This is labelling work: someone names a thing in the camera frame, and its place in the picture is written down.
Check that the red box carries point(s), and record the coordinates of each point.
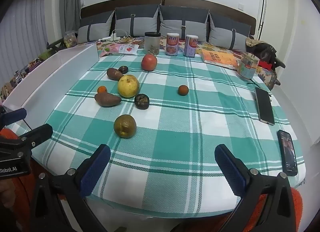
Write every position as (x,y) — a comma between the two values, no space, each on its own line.
(265,65)

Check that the small orange tangerine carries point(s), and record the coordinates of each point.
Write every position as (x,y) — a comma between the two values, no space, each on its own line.
(102,88)

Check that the clear round container green label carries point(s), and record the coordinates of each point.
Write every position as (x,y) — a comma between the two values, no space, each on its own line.
(247,66)

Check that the green brown pear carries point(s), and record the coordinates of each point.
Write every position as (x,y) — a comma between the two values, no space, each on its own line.
(125,126)

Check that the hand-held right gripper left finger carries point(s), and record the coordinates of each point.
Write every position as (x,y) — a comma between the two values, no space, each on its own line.
(96,169)

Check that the white board panel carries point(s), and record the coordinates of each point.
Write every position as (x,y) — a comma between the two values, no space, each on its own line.
(62,71)

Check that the grey cushions row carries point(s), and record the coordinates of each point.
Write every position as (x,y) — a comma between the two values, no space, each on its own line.
(212,2)

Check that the brown headboard panel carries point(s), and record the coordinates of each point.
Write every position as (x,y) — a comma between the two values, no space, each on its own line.
(120,2)

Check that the dark wooden chair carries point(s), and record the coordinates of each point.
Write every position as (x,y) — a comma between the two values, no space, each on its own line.
(53,45)

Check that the white power strip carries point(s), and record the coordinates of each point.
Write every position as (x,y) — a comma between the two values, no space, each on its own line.
(110,38)

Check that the small brown sweet potato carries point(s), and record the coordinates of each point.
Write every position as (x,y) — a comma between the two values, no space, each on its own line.
(113,74)

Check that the small dark wrinkled fruit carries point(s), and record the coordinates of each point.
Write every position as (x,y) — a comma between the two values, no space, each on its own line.
(123,69)

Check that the pink snack packet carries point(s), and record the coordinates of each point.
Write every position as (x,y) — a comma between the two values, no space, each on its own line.
(111,48)

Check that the grey cushion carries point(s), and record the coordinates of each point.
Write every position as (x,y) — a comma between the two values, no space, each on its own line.
(135,23)
(183,21)
(93,28)
(226,34)

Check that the black bag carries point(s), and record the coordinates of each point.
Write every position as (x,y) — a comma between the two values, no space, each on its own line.
(267,50)

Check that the orange fleece clothing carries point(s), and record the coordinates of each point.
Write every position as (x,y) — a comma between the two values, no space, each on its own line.
(296,204)

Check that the yellow pear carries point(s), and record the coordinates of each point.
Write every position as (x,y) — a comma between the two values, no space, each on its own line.
(128,86)

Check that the clear bag of snacks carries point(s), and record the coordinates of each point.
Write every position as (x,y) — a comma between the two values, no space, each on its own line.
(70,39)

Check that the pink labelled can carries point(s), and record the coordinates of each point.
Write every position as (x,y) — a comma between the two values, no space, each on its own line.
(172,45)

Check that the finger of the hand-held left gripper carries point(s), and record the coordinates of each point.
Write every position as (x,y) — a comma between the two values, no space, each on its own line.
(37,134)
(16,116)

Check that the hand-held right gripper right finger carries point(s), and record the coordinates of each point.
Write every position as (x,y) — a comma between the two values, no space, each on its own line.
(228,169)

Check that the large brown sweet potato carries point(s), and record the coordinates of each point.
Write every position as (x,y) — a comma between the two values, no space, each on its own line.
(107,99)

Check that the colourful printed blanket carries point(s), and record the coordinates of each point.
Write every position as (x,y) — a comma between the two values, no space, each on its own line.
(15,76)

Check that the red apple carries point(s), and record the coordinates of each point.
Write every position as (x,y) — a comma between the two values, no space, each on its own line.
(149,63)

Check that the black smartphone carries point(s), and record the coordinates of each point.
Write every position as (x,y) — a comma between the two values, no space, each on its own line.
(287,153)

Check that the grey curtain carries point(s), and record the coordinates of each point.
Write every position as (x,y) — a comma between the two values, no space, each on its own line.
(30,16)

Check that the white door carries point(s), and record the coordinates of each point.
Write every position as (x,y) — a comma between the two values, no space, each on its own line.
(277,14)

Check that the orange book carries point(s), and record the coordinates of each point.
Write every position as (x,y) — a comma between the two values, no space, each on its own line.
(220,59)

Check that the clear jar with black lid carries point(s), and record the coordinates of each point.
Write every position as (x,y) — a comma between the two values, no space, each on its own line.
(152,43)

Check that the grey smartphone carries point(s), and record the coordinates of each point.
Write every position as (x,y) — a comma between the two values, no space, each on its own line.
(265,106)

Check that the purple labelled can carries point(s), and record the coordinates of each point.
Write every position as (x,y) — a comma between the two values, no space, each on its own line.
(191,46)

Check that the dark wrinkled passion fruit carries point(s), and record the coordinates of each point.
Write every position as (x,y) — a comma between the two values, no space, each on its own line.
(141,101)

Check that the white packet with red hearts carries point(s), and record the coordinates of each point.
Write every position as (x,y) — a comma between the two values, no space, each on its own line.
(128,49)

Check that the dark orange tangerine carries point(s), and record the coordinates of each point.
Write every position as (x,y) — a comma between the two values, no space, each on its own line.
(183,90)

